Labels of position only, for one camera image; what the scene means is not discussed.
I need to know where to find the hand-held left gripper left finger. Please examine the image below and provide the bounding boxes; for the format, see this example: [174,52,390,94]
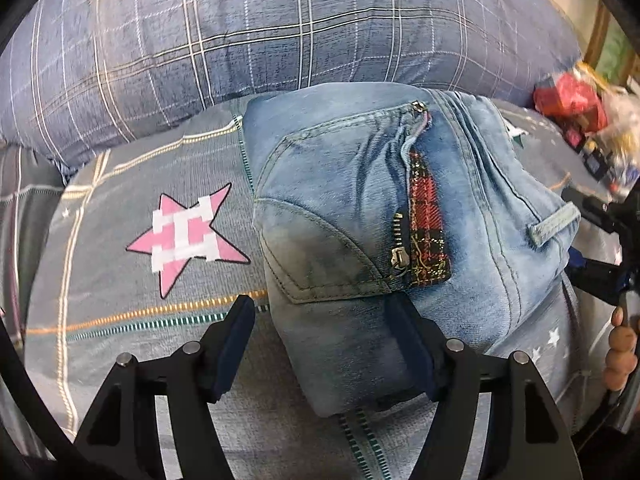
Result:
[74,294,257,480]

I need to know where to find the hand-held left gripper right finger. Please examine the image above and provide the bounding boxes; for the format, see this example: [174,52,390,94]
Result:
[389,292,585,480]

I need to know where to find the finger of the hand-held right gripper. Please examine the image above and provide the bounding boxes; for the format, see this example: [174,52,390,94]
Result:
[561,186,626,242]
[566,249,628,308]

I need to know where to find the blue denim pants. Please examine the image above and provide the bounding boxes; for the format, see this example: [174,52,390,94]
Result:
[242,82,582,418]

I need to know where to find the person's right hand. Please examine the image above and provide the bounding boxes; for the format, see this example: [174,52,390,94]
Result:
[601,305,640,392]

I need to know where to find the clear plastic bag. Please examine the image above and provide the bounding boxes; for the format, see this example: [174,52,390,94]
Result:
[565,59,640,202]

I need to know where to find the grey star print bed sheet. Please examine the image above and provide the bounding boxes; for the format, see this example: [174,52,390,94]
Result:
[0,92,626,480]

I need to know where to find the red plastic bag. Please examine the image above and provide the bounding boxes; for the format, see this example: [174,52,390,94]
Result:
[532,72,609,135]

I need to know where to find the gold framed picture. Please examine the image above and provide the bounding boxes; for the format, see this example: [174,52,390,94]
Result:
[581,0,635,87]

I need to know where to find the blue plaid pillow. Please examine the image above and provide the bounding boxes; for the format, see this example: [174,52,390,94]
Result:
[0,0,584,172]

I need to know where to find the black cable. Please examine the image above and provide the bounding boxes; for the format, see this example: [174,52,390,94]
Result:
[0,317,81,467]

